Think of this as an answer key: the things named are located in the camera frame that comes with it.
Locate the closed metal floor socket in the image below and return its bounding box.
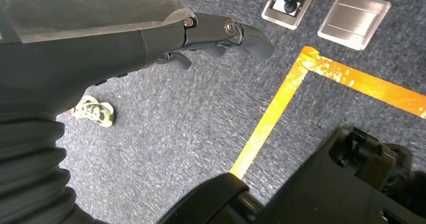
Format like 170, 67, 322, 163
317, 0, 392, 51

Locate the yellow floor tape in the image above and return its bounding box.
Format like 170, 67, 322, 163
229, 46, 426, 180

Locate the open metal floor socket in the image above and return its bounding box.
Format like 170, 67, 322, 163
261, 0, 317, 31

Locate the pale sneaker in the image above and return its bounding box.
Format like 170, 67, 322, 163
70, 95, 116, 128

